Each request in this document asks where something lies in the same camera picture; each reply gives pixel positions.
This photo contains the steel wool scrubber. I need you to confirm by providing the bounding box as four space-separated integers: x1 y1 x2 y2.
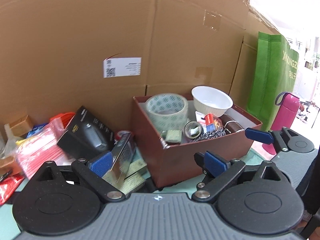
189 129 226 142

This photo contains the small olive green box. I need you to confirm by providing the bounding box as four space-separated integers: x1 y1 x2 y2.
165 129 182 144

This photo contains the shiny gold green box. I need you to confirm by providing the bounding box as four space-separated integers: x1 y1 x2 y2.
103 132 136 189

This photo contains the patterned tape roll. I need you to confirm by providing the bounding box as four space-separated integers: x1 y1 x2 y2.
145 93 188 133

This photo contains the white bowl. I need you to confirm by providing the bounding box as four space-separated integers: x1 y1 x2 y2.
191 86 233 117

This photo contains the pink white plastic bag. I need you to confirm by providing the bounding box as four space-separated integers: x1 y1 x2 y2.
13 118 75 179

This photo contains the teal cloth mat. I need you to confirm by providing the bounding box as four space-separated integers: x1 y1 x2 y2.
0 149 266 240

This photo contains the dark red storage box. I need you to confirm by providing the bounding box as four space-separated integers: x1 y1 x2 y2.
131 96 253 188

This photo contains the black product box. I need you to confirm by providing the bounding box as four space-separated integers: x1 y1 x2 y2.
57 106 114 160

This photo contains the pink thermos bottle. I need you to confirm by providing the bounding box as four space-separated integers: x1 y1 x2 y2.
262 92 301 157

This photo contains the olive flat box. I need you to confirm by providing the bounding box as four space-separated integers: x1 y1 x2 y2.
120 152 148 196

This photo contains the green tote bag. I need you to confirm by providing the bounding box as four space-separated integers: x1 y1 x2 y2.
246 32 299 131

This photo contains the blue box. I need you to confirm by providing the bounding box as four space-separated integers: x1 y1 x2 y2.
26 123 48 138

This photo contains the copper long box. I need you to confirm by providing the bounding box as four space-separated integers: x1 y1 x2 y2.
0 155 22 176

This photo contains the yellow packet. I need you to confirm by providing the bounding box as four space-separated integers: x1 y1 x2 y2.
9 115 34 137

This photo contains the red squeeze tube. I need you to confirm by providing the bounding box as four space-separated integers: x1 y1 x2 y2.
0 174 25 206

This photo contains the white shipping label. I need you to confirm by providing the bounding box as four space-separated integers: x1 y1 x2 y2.
103 57 142 78

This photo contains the large cardboard panel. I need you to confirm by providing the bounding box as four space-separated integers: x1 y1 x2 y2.
1 0 276 130

